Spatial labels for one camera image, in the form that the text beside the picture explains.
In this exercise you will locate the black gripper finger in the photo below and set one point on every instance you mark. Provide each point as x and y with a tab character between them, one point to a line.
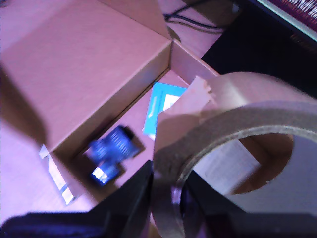
131	203
198	203

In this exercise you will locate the brown packing tape roll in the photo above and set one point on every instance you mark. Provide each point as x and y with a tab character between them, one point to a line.
223	119

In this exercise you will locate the open brown cardboard box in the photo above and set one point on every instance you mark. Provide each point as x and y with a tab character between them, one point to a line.
74	74

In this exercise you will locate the white paper sheet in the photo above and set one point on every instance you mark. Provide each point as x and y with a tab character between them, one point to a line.
223	166

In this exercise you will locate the blue and black small device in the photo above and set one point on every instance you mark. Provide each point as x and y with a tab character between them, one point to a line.
116	146

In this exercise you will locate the light blue printed card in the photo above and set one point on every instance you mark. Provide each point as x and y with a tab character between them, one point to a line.
158	106

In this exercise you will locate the black monitor stand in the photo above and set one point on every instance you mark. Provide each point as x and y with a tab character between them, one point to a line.
260	54

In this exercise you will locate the black monitor with bright screen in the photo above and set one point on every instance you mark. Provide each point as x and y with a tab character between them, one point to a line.
297	15

